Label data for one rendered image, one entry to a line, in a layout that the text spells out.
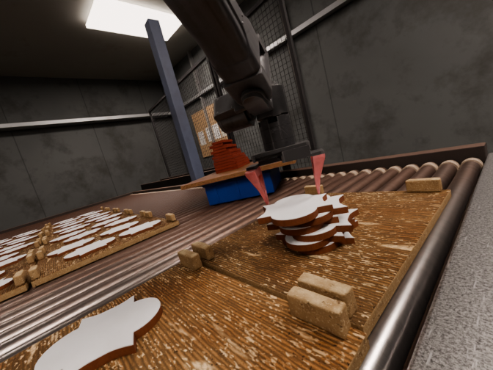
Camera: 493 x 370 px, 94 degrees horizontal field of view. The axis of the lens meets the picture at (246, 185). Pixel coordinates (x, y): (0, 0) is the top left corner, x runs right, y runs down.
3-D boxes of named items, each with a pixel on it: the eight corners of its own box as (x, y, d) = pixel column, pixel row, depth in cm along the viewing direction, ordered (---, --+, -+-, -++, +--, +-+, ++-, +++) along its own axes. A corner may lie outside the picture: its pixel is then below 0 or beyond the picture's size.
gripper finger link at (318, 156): (292, 194, 47) (281, 149, 46) (328, 186, 45) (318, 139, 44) (292, 204, 41) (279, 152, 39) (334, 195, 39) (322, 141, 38)
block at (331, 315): (354, 327, 21) (348, 300, 20) (345, 343, 20) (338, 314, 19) (299, 305, 25) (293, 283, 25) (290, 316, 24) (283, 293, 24)
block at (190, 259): (204, 266, 41) (199, 252, 41) (194, 271, 40) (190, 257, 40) (188, 260, 46) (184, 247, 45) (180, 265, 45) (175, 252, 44)
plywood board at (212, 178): (298, 153, 134) (298, 150, 133) (296, 163, 86) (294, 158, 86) (221, 172, 148) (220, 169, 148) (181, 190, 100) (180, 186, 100)
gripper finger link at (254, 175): (259, 201, 49) (248, 158, 47) (293, 194, 47) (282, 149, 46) (254, 211, 42) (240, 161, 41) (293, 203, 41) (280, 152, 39)
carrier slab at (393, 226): (452, 197, 46) (450, 189, 46) (366, 342, 21) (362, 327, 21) (306, 198, 73) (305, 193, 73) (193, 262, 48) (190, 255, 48)
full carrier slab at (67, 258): (180, 224, 84) (176, 213, 83) (32, 288, 59) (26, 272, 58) (150, 219, 111) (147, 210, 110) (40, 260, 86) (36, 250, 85)
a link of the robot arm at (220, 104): (259, 92, 31) (255, 42, 34) (192, 117, 36) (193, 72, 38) (286, 131, 41) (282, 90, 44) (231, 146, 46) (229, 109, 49)
